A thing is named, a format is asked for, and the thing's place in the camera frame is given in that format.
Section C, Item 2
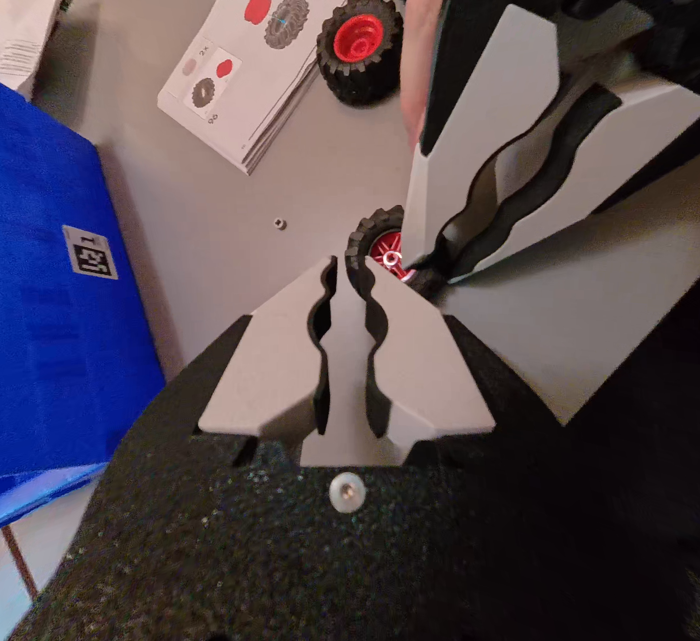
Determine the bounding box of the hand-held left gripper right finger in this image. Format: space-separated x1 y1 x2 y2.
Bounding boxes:
358 256 496 454

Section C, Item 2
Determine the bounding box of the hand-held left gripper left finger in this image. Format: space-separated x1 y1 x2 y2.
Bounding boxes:
198 256 338 437

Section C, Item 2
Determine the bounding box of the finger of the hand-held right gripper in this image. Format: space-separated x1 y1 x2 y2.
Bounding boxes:
407 4 560 271
446 80 700 284

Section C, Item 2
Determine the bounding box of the small red-spoked black wheel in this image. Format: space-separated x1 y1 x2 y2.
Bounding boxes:
347 205 450 300

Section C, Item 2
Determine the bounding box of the person's right hand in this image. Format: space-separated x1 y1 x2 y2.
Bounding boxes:
400 0 466 148

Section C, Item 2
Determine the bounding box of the blue box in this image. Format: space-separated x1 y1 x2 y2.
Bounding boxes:
0 82 166 524

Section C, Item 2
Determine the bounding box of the white instruction booklet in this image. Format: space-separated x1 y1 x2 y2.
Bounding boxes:
157 0 392 176

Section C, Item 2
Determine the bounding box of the thin brown rod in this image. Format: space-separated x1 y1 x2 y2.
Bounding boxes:
0 526 39 601

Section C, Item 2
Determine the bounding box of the white printed paper sheet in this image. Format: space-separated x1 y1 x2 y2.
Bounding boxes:
0 0 63 100

